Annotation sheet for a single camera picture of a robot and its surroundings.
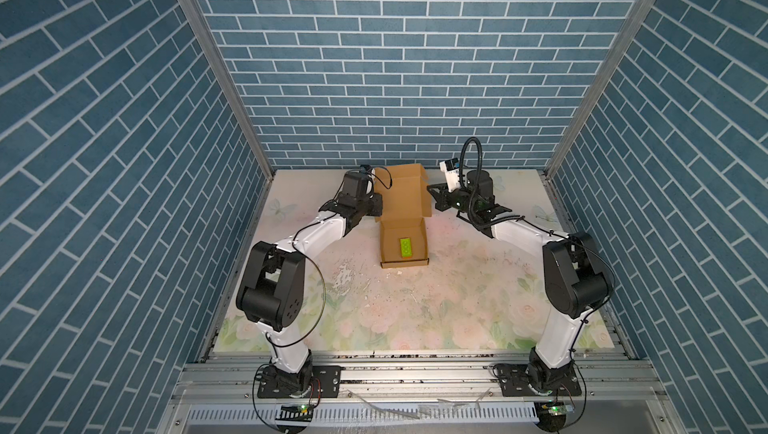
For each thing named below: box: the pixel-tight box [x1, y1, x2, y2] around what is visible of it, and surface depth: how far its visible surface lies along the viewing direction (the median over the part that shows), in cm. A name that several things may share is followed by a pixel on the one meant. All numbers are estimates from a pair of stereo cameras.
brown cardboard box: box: [374, 163, 432, 269], surface depth 98 cm
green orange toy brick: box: [400, 238, 413, 259], surface depth 98 cm
